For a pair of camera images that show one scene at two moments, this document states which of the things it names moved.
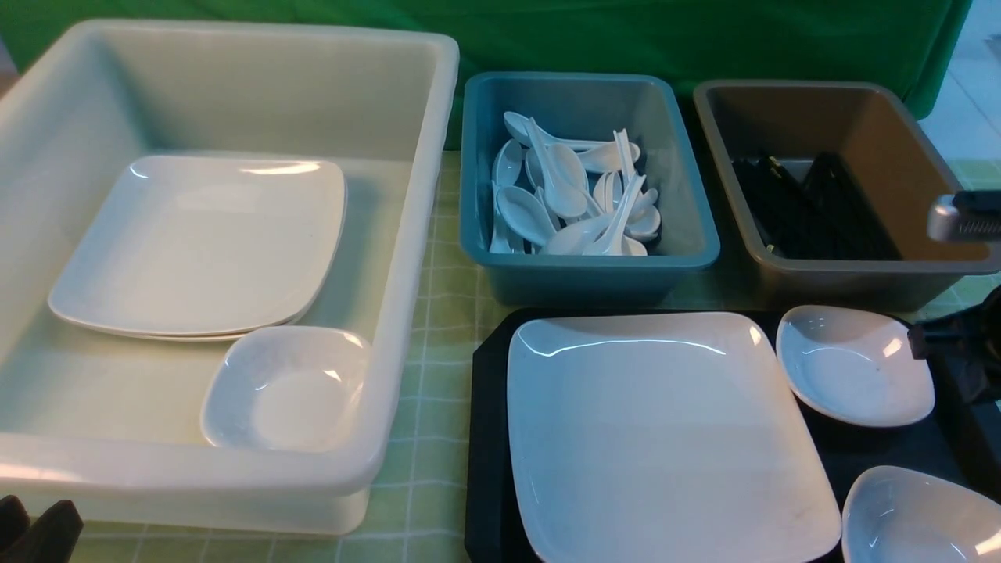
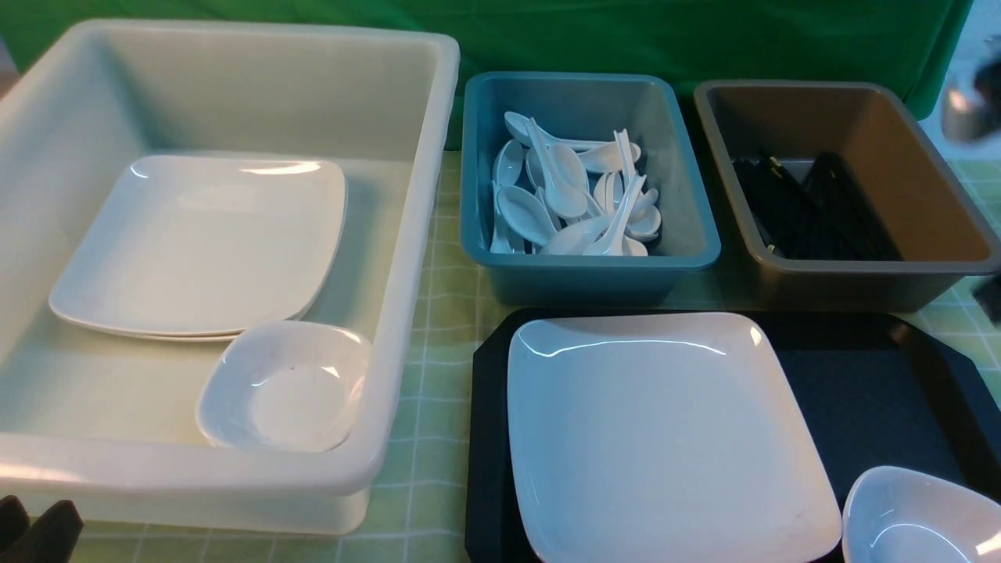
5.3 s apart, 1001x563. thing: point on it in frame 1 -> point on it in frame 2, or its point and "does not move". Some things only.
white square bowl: (852, 367) -> (295, 387)
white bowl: (895, 514) does not move
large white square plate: (661, 437) does not move
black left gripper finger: (14, 520) does not move
